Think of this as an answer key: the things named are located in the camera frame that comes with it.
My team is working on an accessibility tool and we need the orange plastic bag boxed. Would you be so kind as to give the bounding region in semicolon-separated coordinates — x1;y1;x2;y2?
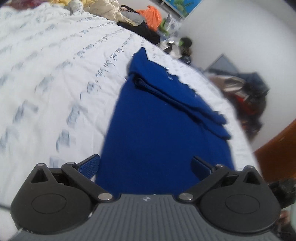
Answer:
136;5;163;31

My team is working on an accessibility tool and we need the lotus flower wall poster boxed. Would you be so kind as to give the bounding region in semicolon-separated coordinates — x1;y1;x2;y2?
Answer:
164;0;202;18

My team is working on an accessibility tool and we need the grey framed panel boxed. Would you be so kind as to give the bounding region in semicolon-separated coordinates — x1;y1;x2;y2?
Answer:
206;54;239;74

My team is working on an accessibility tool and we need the black clothes pile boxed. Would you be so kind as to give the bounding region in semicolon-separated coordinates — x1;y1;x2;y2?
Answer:
117;22;161;45

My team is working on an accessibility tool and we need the dark plush toy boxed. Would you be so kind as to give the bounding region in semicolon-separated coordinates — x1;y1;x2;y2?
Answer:
179;37;192;65

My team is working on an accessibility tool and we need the white blue floral bag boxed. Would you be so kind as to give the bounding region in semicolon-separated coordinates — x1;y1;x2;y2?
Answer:
159;14;182;37

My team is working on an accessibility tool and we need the brown wooden furniture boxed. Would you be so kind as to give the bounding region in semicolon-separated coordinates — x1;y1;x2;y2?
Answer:
254;121;296;182

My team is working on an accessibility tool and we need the blue knitted sweater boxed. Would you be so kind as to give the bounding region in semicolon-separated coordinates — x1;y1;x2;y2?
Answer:
95;48;234;196

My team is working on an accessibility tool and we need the white bedsheet with blue script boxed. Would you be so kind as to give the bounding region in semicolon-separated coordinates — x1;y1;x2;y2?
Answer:
0;2;260;241

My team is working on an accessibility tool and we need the cream white jacket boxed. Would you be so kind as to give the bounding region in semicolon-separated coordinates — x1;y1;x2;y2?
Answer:
86;0;126;23

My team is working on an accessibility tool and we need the clothes heap on chair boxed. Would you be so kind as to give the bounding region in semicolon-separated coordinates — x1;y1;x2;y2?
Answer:
208;69;269;141

